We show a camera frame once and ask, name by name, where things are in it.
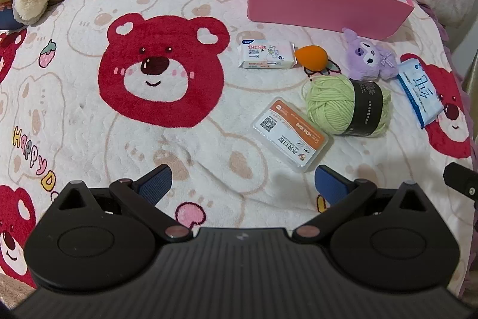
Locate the clear orange-label card case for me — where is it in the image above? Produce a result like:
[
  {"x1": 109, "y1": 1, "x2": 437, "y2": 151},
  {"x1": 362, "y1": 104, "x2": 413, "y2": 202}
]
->
[{"x1": 251, "y1": 97, "x2": 334, "y2": 173}]

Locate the green yarn ball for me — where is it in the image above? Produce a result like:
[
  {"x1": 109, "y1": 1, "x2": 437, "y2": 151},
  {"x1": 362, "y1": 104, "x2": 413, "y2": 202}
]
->
[{"x1": 302, "y1": 74, "x2": 393, "y2": 137}]

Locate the blue white wipes pack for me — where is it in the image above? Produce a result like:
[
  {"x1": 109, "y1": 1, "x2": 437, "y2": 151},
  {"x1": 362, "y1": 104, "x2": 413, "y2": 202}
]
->
[{"x1": 396, "y1": 57, "x2": 445, "y2": 128}]

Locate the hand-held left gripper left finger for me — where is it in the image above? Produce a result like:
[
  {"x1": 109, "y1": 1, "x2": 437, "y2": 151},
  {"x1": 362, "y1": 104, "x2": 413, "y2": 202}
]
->
[{"x1": 52, "y1": 164, "x2": 194, "y2": 243}]

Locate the small white wipes pack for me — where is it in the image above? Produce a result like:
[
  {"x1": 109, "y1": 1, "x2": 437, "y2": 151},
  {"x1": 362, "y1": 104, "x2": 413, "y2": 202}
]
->
[{"x1": 238, "y1": 39, "x2": 297, "y2": 71}]

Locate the orange makeup sponge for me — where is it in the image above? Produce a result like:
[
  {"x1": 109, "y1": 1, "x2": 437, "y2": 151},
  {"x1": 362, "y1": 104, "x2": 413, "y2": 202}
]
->
[{"x1": 294, "y1": 45, "x2": 329, "y2": 72}]

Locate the purple plush toy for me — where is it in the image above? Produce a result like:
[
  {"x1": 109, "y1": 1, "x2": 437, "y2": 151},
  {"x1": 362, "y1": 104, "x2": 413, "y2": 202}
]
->
[{"x1": 343, "y1": 28, "x2": 397, "y2": 81}]

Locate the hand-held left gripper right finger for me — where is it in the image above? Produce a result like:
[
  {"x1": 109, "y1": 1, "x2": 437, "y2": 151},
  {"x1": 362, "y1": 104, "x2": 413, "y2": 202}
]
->
[{"x1": 291, "y1": 164, "x2": 428, "y2": 243}]

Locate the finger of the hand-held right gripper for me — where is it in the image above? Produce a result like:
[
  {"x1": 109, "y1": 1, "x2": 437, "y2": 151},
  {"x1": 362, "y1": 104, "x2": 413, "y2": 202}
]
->
[{"x1": 443, "y1": 162, "x2": 478, "y2": 211}]

